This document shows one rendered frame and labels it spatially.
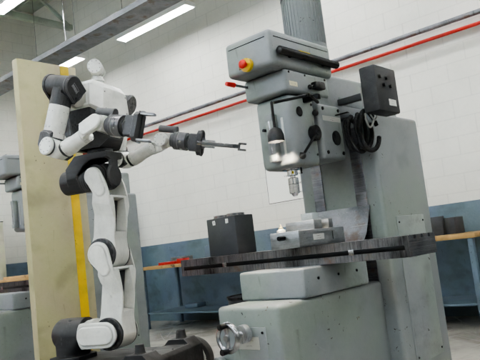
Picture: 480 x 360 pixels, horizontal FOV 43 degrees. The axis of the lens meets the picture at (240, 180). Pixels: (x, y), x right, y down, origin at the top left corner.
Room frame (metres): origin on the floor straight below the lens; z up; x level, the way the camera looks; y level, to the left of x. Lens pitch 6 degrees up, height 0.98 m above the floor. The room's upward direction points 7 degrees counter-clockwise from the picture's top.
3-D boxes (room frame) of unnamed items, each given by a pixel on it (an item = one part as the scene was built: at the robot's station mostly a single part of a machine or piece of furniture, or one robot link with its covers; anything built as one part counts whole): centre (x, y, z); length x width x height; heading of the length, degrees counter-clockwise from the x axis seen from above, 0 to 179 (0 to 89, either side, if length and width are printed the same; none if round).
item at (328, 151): (2.85, -0.37, 1.47); 0.24 x 0.19 x 0.26; 49
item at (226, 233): (3.02, 0.08, 1.06); 0.22 x 0.12 x 0.20; 42
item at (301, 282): (2.70, -0.24, 0.82); 0.50 x 0.35 x 0.12; 139
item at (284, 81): (2.73, -0.27, 1.68); 0.34 x 0.24 x 0.10; 139
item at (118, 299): (2.75, 0.62, 0.85); 0.20 x 0.16 x 0.48; 158
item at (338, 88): (3.08, -0.57, 1.66); 0.80 x 0.23 x 0.20; 139
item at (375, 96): (2.71, -0.69, 1.62); 0.20 x 0.09 x 0.21; 139
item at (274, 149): (2.62, -0.17, 1.45); 0.04 x 0.04 x 0.21; 49
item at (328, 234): (2.64, -0.27, 1.01); 0.35 x 0.15 x 0.11; 140
